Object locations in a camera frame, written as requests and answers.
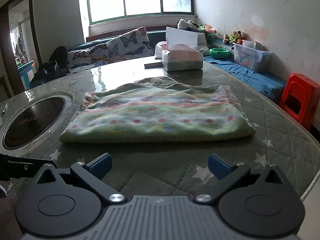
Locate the colourful striped fleece garment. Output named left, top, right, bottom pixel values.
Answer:
left=60, top=77, right=255, bottom=143

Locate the clear plastic storage box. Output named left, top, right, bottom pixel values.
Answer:
left=234, top=44, right=272, bottom=72

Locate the black clothes pile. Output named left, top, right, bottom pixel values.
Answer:
left=30, top=46, right=70, bottom=88

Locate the butterfly print cushion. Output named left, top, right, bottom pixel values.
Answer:
left=107, top=27, right=154, bottom=63

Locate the butterfly print folded quilt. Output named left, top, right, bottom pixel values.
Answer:
left=68, top=43, right=108, bottom=69

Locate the white plush toy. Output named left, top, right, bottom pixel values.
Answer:
left=177, top=19, right=198, bottom=30

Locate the brown plush toy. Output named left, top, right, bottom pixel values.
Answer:
left=223, top=30, right=246, bottom=45

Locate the blue cabinet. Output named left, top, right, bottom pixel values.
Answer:
left=17, top=60, right=36, bottom=90

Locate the green plastic bowl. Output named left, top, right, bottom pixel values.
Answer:
left=210, top=48, right=231, bottom=59

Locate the round induction hob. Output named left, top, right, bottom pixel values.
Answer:
left=2, top=96, right=67, bottom=150

